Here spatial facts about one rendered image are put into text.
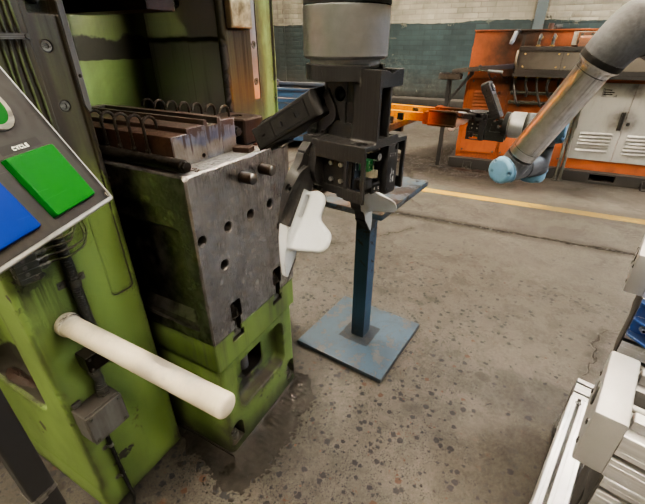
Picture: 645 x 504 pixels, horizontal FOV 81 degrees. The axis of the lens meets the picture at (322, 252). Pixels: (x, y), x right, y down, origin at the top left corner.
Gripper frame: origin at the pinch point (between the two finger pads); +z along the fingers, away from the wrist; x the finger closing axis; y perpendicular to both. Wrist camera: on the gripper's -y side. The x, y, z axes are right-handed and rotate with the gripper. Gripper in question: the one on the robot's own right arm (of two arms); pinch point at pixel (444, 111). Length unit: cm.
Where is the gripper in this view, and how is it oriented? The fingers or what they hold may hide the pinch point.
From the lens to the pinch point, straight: 137.9
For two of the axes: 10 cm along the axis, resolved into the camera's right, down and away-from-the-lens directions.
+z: -8.3, -2.7, 4.9
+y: 0.0, 8.8, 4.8
